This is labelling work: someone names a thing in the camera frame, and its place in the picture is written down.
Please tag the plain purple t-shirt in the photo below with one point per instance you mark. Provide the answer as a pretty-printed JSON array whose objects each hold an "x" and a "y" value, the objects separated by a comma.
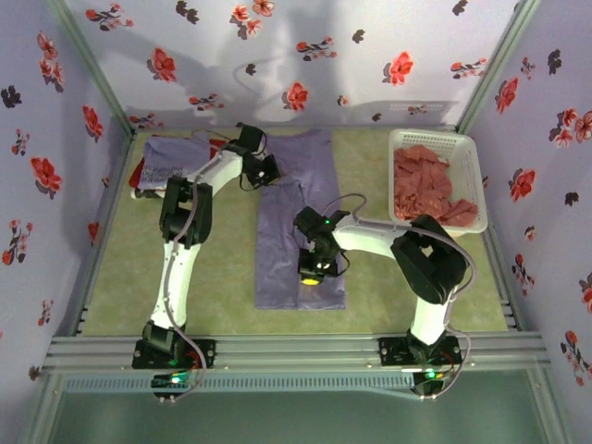
[{"x": 277, "y": 240}]

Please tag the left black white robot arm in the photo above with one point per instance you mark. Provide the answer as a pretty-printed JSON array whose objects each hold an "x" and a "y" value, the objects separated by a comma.
[{"x": 173, "y": 277}]

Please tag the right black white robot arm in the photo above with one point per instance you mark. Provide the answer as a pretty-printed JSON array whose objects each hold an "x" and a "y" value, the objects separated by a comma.
[{"x": 430, "y": 268}]

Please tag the purple t-shirt with white print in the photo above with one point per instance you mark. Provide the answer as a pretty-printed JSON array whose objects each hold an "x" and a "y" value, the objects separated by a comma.
[{"x": 162, "y": 159}]

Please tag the pink crumpled t-shirt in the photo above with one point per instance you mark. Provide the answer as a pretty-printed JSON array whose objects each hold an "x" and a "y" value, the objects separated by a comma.
[{"x": 423, "y": 180}]

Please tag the red folded t-shirt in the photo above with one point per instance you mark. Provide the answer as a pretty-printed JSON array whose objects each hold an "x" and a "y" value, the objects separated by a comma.
[{"x": 135, "y": 178}]

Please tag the control board with green light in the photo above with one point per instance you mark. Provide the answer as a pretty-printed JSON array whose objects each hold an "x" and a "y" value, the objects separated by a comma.
[
  {"x": 430, "y": 381},
  {"x": 173, "y": 381}
]

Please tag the white plastic basket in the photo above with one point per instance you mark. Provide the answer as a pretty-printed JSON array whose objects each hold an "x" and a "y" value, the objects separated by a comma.
[{"x": 472, "y": 176}]

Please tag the long aluminium mounting rail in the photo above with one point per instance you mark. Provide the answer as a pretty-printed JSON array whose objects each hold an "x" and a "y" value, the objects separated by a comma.
[{"x": 296, "y": 351}]

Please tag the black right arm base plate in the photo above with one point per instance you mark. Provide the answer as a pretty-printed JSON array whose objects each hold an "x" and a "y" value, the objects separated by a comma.
[{"x": 390, "y": 353}]

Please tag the thin aluminium wall bar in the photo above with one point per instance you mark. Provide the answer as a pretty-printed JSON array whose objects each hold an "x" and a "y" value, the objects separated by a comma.
[{"x": 361, "y": 125}]

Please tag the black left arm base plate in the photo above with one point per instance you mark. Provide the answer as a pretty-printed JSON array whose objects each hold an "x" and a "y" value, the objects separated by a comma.
[{"x": 205, "y": 353}]

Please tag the aluminium side rail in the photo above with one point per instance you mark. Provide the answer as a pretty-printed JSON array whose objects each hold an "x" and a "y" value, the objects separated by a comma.
[
  {"x": 501, "y": 277},
  {"x": 104, "y": 231}
]

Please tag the aluminium corner post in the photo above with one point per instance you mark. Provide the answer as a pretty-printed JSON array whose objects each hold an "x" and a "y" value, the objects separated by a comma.
[
  {"x": 90, "y": 69},
  {"x": 497, "y": 69}
]

